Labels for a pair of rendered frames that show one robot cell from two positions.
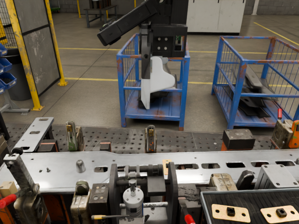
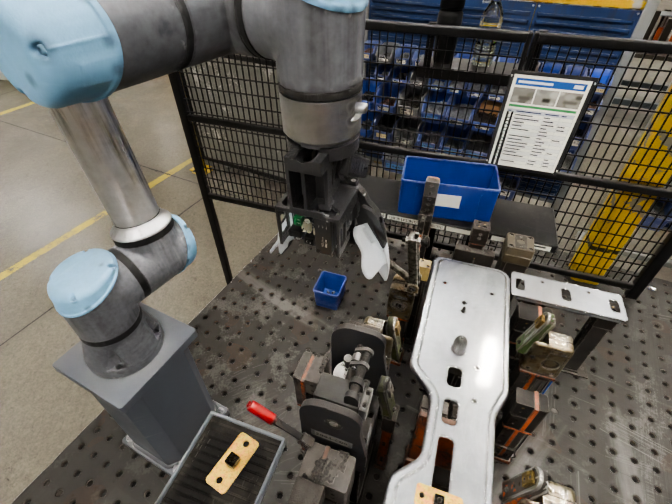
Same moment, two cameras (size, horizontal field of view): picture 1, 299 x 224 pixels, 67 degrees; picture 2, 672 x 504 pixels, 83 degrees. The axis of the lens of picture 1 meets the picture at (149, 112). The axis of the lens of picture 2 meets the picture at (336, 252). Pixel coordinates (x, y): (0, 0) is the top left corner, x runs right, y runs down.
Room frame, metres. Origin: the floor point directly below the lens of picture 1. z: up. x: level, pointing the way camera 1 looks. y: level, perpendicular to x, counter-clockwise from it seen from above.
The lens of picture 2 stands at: (0.57, -0.34, 1.80)
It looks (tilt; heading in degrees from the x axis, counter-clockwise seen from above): 42 degrees down; 112
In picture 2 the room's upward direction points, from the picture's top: straight up
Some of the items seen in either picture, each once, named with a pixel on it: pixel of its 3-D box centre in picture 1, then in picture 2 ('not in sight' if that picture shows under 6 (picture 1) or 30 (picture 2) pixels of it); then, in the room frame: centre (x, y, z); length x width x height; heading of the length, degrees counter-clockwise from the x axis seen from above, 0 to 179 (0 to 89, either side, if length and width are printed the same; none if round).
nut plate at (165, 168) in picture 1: (167, 166); (438, 500); (0.67, -0.07, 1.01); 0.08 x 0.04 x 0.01; 3
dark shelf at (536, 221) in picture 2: not in sight; (418, 203); (0.43, 0.82, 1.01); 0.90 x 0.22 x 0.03; 3
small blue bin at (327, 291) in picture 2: not in sight; (330, 291); (0.20, 0.54, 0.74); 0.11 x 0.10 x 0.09; 93
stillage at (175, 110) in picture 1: (156, 77); not in sight; (2.99, -0.10, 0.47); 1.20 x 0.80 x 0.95; 174
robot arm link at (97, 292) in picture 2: not in sight; (97, 292); (-0.02, -0.06, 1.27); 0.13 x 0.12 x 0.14; 79
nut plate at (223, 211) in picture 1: (230, 212); (232, 460); (0.34, -0.19, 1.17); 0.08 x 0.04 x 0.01; 81
